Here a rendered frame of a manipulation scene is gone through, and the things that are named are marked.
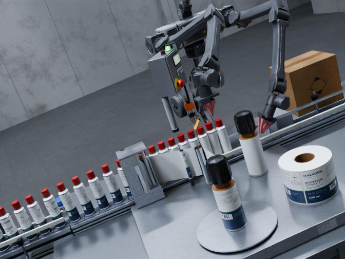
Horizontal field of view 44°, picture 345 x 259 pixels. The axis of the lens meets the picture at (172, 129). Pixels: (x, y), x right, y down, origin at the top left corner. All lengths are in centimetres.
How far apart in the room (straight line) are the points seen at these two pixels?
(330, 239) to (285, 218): 17
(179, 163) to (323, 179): 69
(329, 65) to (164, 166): 113
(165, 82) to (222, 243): 83
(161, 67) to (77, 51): 727
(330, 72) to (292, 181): 107
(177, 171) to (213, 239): 53
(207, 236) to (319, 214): 42
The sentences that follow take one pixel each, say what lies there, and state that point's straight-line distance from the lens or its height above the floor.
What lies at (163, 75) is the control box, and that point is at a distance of 206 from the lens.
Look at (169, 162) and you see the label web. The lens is 205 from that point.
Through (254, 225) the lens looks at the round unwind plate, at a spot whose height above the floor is 89.
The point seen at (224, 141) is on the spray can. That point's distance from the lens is 219.
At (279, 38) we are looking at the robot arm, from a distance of 231.
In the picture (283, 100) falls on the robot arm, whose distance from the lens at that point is 218.
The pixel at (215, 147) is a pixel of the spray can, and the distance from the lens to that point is 219.
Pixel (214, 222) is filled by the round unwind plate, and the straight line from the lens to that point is 174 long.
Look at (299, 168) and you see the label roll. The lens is 167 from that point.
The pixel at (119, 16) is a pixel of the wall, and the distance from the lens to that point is 951.
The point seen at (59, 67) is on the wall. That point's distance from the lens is 922.
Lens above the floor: 183
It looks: 19 degrees down
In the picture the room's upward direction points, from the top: 19 degrees counter-clockwise
